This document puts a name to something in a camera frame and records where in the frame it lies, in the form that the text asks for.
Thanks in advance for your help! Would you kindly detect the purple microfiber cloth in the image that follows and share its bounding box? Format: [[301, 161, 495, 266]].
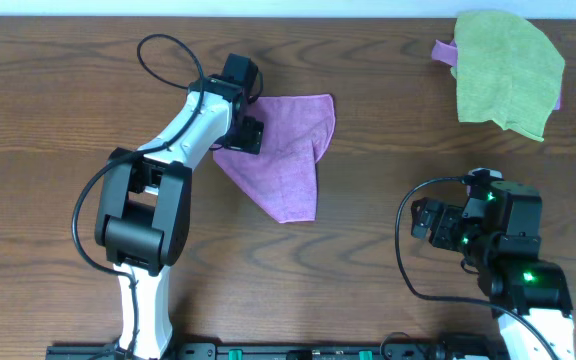
[[213, 94, 336, 224]]

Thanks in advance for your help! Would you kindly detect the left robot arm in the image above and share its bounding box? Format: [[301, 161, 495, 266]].
[[95, 54, 264, 359]]

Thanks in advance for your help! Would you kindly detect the green microfiber cloth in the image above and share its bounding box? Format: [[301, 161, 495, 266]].
[[452, 10, 565, 142]]

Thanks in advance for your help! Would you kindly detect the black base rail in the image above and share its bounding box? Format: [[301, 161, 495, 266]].
[[45, 332, 509, 360]]

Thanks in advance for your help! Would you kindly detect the black cable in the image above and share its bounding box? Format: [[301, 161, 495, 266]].
[[393, 174, 562, 360], [70, 33, 264, 360]]

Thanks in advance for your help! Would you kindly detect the left black cable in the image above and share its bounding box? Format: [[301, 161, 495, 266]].
[[70, 33, 264, 360]]

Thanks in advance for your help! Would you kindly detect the right black cable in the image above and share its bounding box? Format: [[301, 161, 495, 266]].
[[393, 174, 562, 360]]

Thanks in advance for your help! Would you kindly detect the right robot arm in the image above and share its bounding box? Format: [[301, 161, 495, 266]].
[[401, 169, 575, 359]]

